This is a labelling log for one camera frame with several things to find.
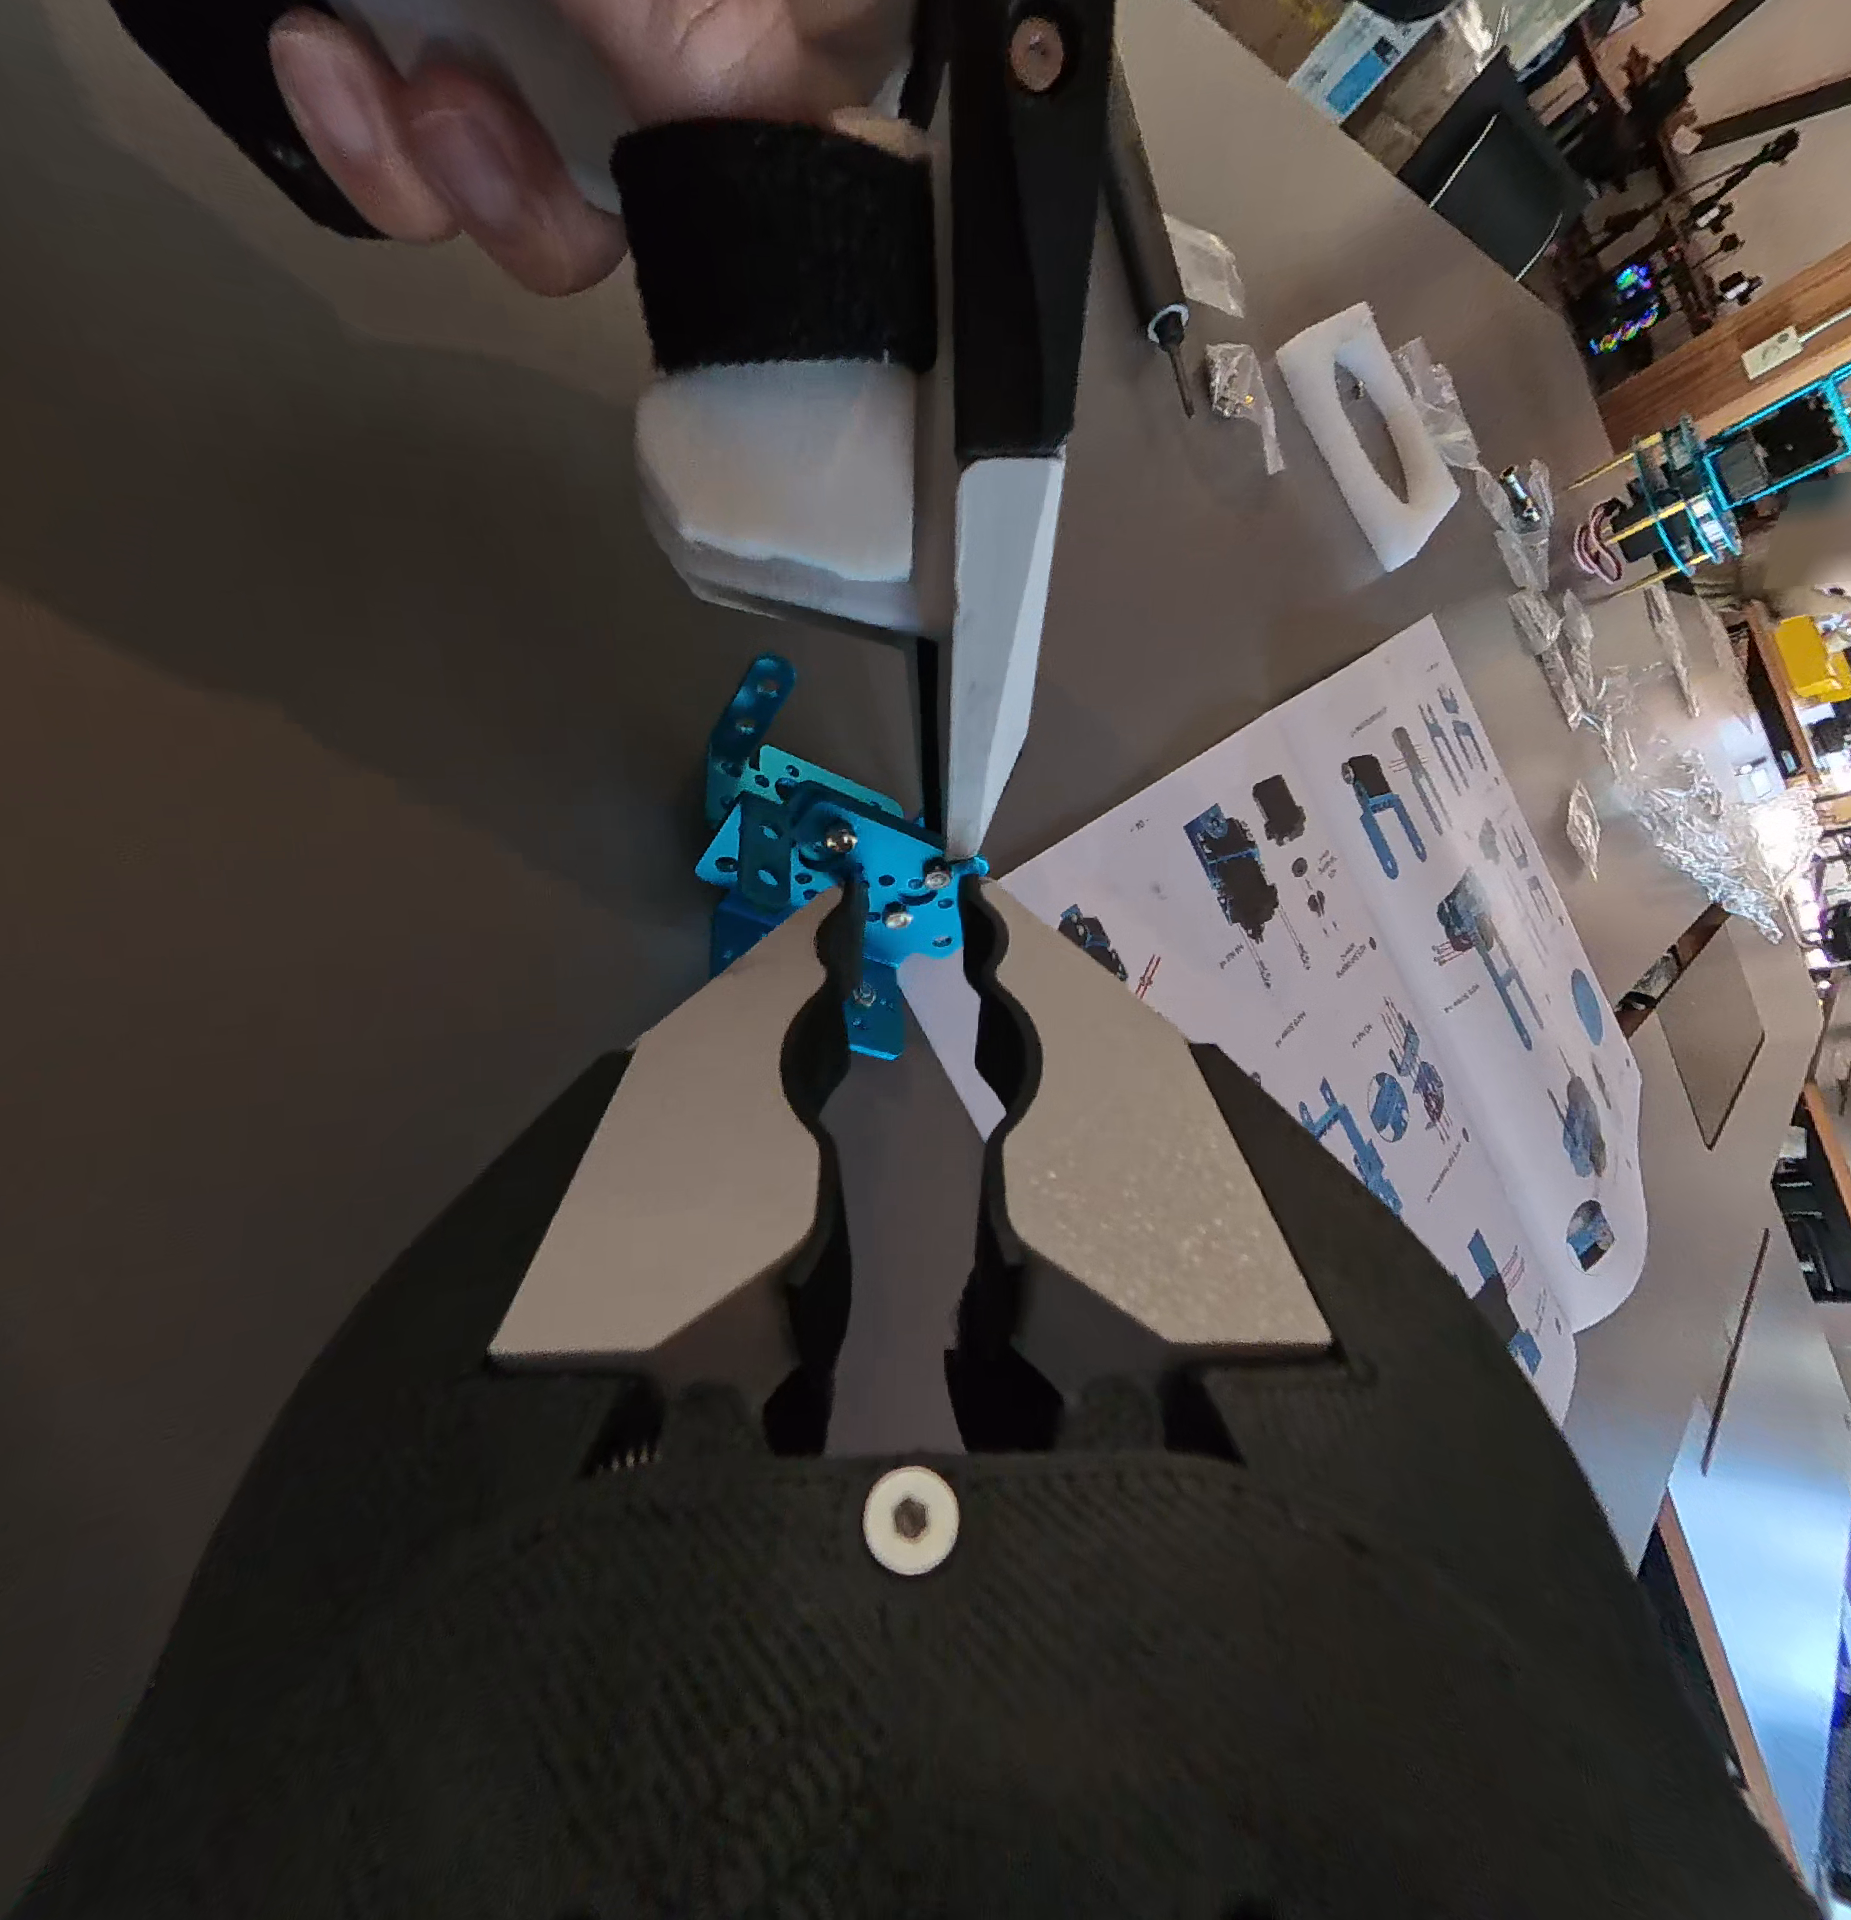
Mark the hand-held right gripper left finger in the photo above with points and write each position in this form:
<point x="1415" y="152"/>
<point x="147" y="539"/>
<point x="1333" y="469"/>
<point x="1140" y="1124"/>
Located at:
<point x="674" y="1197"/>

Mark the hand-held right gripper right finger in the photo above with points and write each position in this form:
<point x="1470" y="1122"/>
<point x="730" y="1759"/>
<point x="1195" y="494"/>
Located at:
<point x="1149" y="1197"/>

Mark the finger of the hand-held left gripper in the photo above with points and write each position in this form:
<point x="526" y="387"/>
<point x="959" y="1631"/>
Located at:
<point x="1001" y="601"/>

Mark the blue metal bracket assembly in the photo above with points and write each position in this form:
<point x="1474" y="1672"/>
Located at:
<point x="753" y="841"/>

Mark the dark grey desk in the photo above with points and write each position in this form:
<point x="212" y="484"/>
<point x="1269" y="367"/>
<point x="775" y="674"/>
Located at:
<point x="267" y="902"/>

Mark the person's left hand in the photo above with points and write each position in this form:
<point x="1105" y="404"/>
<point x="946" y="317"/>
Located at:
<point x="490" y="148"/>

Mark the black electric screwdriver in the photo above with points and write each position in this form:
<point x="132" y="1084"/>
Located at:
<point x="1149" y="254"/>

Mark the flat clear bag of screws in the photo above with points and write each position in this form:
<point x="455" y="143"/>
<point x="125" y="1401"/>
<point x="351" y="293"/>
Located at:
<point x="1208" y="262"/>

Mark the crumpled clear bag of screws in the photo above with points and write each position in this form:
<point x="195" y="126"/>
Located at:
<point x="1244" y="389"/>

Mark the white instruction manual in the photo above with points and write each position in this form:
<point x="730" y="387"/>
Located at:
<point x="1315" y="963"/>

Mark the white foam block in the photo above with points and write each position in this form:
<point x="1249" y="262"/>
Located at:
<point x="1315" y="376"/>

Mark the stack of cardboard boxes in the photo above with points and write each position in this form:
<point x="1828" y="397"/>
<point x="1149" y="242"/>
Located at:
<point x="1357" y="52"/>

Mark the black office chair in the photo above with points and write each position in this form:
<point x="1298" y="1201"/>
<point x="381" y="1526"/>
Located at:
<point x="1497" y="167"/>

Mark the large crumpled clear wrap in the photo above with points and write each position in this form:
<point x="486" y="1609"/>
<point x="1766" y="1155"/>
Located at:
<point x="1695" y="825"/>

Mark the wooden counter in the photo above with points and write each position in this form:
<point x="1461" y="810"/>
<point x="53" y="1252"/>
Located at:
<point x="1737" y="346"/>

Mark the yellow box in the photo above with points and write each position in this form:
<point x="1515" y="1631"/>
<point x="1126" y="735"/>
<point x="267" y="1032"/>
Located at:
<point x="1813" y="660"/>

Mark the blue frame robot kit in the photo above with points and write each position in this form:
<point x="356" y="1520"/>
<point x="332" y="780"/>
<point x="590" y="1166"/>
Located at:
<point x="1703" y="479"/>

